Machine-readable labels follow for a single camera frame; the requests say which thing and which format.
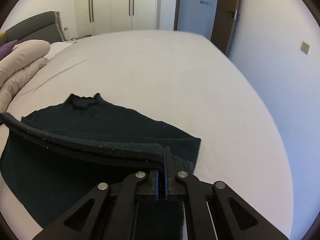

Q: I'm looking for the dark green knit sweater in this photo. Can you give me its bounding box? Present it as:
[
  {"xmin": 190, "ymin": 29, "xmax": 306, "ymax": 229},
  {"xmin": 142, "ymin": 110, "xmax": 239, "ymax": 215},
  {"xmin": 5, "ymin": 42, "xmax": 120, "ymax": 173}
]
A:
[{"xmin": 1, "ymin": 94, "xmax": 201, "ymax": 239}]

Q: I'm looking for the white bed mattress sheet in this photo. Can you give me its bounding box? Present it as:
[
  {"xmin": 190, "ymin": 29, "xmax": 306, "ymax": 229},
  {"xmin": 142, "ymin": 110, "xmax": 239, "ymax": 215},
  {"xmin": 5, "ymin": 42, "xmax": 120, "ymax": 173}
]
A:
[{"xmin": 8, "ymin": 30, "xmax": 293, "ymax": 236}]

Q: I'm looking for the beige folded duvet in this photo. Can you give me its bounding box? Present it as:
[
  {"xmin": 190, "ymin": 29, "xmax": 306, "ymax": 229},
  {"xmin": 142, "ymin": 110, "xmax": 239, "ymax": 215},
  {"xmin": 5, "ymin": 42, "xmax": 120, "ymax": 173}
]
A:
[{"xmin": 1, "ymin": 40, "xmax": 50, "ymax": 113}]

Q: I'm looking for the purple pillow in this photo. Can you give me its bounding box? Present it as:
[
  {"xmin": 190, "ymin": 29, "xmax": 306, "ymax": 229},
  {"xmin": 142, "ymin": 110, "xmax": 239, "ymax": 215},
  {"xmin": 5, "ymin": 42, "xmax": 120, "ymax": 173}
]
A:
[{"xmin": 0, "ymin": 40, "xmax": 17, "ymax": 61}]

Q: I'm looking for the grey upholstered headboard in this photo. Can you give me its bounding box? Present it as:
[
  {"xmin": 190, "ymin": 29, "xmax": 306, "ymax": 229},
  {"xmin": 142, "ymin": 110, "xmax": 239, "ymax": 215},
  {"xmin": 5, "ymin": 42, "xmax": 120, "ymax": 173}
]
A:
[{"xmin": 1, "ymin": 11, "xmax": 66, "ymax": 46}]

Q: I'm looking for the yellow pillow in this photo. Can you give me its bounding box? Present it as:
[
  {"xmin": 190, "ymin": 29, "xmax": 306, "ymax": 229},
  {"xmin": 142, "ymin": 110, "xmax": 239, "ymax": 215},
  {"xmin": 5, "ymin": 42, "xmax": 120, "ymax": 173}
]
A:
[{"xmin": 0, "ymin": 31, "xmax": 6, "ymax": 42}]

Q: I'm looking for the brown wooden door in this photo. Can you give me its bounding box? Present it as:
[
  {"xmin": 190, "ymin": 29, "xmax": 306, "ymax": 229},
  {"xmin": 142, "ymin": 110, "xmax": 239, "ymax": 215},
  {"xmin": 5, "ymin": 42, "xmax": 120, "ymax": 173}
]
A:
[{"xmin": 210, "ymin": 0, "xmax": 240, "ymax": 55}]

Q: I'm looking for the beige wall switch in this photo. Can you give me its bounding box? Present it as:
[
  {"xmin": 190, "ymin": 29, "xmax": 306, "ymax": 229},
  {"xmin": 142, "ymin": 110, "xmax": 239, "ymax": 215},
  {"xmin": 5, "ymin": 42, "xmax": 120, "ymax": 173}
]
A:
[{"xmin": 300, "ymin": 41, "xmax": 310, "ymax": 55}]

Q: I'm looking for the white wardrobe with handles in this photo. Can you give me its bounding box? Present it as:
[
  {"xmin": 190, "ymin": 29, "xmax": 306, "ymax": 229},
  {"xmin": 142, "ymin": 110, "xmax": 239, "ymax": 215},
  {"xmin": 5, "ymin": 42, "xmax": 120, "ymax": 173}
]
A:
[{"xmin": 74, "ymin": 0, "xmax": 181, "ymax": 37}]

